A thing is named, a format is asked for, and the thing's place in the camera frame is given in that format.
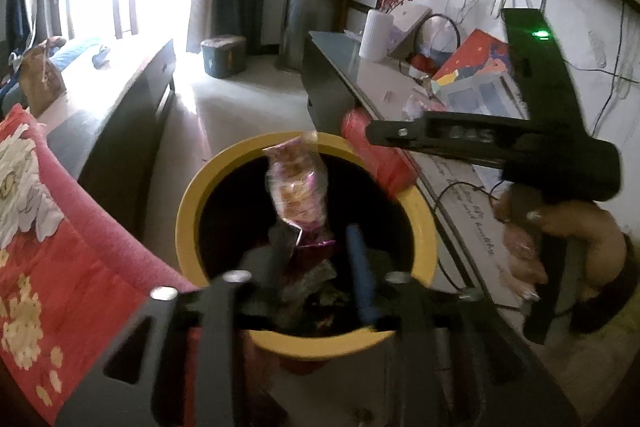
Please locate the glass-top television stand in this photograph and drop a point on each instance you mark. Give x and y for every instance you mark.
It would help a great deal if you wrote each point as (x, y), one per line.
(340, 82)

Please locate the pink snack packet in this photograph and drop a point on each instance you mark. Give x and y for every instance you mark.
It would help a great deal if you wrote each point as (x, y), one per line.
(297, 187)

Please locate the black remote control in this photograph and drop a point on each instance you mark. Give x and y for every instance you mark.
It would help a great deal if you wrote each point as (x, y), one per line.
(101, 58)

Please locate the red floral blanket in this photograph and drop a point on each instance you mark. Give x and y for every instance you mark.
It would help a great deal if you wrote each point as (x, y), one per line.
(75, 282)

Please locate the grey white board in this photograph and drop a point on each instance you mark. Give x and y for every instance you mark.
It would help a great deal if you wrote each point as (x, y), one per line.
(410, 24)

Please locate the person's right hand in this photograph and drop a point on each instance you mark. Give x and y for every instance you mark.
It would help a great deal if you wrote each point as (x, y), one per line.
(590, 232)

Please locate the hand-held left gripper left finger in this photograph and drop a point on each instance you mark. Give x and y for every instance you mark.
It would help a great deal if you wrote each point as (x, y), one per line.
(265, 267)

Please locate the dark coffee table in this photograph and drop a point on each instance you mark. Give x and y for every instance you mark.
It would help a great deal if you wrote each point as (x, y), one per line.
(120, 117)

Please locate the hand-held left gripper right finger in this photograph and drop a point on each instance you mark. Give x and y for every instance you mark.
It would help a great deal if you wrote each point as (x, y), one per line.
(361, 277)

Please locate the white ribbed vase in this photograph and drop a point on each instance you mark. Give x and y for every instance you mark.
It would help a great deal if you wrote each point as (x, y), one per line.
(375, 34)

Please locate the brown paper bag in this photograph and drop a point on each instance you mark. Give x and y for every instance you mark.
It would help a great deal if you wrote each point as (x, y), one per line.
(42, 82)

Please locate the person's right forearm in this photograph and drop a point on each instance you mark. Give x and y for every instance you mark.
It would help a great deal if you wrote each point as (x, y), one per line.
(610, 302)

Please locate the yellow trash bin black liner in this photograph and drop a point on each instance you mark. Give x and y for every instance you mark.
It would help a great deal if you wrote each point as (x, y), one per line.
(200, 187)

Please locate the red plastic bag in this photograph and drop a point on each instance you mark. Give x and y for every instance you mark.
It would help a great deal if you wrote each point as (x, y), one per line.
(385, 162)

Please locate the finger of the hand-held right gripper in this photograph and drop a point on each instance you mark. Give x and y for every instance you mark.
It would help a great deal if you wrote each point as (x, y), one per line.
(440, 134)

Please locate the blue white picture board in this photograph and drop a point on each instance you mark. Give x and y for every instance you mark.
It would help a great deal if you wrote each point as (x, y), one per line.
(480, 97)

